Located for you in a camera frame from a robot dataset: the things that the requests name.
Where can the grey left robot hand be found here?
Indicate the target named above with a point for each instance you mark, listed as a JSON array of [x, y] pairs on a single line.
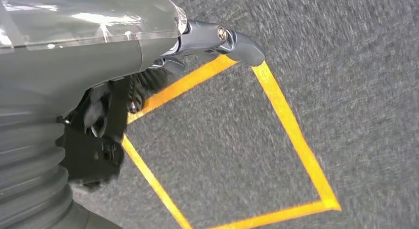
[[82, 64]]

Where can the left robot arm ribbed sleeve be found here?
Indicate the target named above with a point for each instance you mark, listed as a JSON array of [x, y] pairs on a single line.
[[29, 175]]

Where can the yellow floor tape square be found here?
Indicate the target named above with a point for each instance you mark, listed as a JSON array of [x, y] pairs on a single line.
[[294, 132]]

